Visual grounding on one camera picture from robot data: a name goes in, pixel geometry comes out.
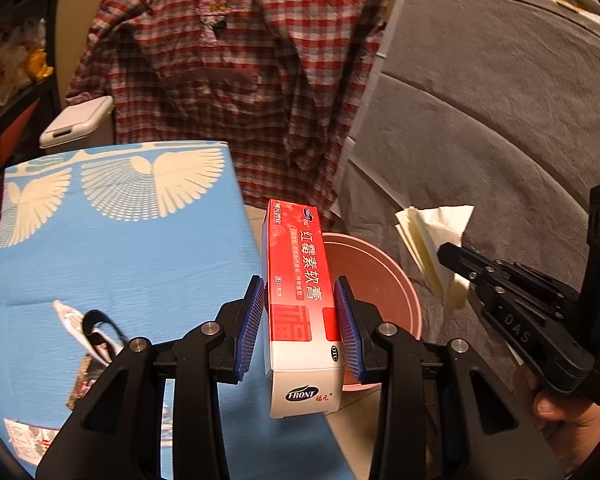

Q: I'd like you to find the red printed paper slip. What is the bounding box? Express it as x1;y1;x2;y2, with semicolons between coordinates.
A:
5;417;63;463

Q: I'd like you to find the red and white carton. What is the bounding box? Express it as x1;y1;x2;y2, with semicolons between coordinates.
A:
261;199;345;420

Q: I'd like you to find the person's right hand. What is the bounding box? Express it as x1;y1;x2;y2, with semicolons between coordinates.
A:
512;367;600;476

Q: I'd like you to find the red plaid shirt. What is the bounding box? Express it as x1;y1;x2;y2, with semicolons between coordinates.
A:
65;0;406;221

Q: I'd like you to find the pink plastic bucket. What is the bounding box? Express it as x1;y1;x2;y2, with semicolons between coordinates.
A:
321;232;423;395

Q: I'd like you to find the yellow plastic item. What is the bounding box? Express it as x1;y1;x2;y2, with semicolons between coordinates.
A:
24;47;55;81

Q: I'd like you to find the orange printed box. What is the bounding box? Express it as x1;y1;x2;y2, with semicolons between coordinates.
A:
0;105;41;171

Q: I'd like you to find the white wrapper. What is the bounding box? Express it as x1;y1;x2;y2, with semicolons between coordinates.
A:
52;300;111;361

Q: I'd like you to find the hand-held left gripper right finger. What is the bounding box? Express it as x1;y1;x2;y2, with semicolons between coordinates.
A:
332;276;566;480

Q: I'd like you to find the printed snack wrapper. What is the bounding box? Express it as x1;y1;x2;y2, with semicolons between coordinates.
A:
67;355;108;411

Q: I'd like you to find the white paper tissue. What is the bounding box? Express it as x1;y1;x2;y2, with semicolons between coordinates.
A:
394;205;476;308

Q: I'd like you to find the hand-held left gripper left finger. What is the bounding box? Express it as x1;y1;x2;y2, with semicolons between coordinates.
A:
35;275;266;480

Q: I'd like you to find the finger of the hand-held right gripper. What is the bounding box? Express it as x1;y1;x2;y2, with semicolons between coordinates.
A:
439;242;580;307

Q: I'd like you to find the black shelf rack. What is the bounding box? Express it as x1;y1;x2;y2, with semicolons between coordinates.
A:
0;0;63;171

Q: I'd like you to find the black strap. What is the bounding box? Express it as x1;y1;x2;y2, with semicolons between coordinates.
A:
82;310;131;361

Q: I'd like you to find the white lidded bin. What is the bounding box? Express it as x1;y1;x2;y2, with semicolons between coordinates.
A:
39;96;115;150

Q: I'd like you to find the blue patterned tablecloth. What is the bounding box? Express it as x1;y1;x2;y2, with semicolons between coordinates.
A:
0;140;361;480

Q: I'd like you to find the clear bag of white items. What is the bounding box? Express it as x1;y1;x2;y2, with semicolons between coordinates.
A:
0;17;46;111

